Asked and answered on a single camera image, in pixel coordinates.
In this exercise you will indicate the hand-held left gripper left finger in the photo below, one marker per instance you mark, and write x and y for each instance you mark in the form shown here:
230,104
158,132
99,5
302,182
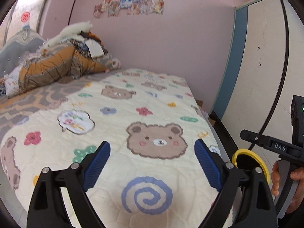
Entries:
96,168

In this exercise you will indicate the white wardrobe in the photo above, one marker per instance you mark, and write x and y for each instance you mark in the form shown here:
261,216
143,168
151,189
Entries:
261,64

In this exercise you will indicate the dark plaid cloth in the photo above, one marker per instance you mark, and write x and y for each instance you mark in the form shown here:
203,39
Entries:
79,44

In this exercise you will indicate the white plush toy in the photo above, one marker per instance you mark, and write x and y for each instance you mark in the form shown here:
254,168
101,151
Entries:
71,29

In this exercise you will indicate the floral pillow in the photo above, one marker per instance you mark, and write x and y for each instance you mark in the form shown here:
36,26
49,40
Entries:
11,85

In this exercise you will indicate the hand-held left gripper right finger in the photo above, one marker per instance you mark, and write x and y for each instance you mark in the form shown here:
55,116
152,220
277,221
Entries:
207,166

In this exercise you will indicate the grey patterned bedsheet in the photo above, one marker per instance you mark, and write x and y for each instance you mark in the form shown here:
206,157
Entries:
30,102

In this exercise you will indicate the grey tufted headboard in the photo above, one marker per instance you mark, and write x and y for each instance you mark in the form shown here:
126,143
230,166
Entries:
16,49

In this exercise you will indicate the orange grey quilt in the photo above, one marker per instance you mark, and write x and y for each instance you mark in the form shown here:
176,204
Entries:
47,68

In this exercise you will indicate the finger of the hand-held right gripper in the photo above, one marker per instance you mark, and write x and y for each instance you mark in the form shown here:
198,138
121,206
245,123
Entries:
254,138

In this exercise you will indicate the cream bear print blanket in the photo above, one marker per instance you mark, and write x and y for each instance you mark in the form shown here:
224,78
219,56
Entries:
142,95

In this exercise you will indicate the person's right hand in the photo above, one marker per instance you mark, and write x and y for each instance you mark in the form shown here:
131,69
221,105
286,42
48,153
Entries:
275,178

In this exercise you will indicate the white folded cloth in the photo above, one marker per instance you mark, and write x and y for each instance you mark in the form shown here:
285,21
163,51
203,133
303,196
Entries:
95,48

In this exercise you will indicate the yellow rimmed trash bin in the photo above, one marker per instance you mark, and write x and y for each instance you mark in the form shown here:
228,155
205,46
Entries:
244,150

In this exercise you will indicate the open cardboard box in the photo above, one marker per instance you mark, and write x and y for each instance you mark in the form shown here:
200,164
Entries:
199,103

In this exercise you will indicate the pink plush toy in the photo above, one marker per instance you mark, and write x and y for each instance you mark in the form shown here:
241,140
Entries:
114,64

